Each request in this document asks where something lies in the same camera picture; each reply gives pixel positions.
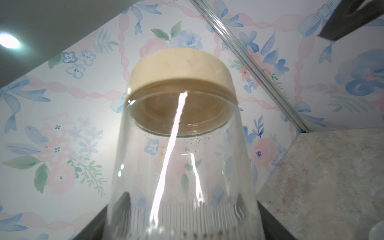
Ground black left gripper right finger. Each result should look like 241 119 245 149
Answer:
258 202 297 240

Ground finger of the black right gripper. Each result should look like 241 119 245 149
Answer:
319 0 384 41

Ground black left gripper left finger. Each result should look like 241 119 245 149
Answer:
74 206 108 240

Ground glass jar with tea leaves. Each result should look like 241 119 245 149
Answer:
103 93 265 240

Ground beige jar lid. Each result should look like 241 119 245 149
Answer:
125 48 237 136

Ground right aluminium corner post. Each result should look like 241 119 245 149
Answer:
190 0 314 133

